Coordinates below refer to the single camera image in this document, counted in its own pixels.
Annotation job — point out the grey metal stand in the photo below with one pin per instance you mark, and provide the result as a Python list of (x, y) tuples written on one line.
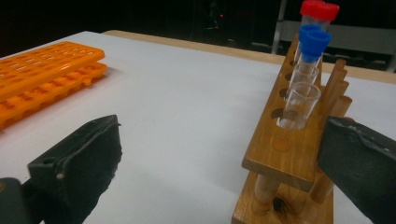
[(351, 39)]

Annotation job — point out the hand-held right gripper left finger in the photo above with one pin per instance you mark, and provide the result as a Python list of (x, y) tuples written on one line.
[(81, 161)]

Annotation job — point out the orange plastic tube rack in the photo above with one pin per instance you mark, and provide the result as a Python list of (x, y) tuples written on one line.
[(46, 74)]

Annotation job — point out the white table cover sheet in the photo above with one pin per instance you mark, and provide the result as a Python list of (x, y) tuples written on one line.
[(186, 109)]

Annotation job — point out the dark device with red light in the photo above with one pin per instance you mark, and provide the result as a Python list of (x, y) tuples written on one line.
[(218, 18)]

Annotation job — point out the wooden test tube rack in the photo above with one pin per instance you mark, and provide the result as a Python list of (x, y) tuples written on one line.
[(280, 161)]

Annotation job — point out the red capped test tube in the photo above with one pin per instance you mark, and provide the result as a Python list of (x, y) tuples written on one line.
[(327, 12), (308, 7)]

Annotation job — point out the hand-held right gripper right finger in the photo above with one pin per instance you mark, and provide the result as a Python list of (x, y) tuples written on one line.
[(364, 168)]

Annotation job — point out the blue capped test tube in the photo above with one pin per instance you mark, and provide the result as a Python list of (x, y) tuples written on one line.
[(316, 45), (306, 28)]

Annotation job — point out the clear test tube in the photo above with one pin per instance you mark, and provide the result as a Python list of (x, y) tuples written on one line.
[(300, 105), (303, 74)]

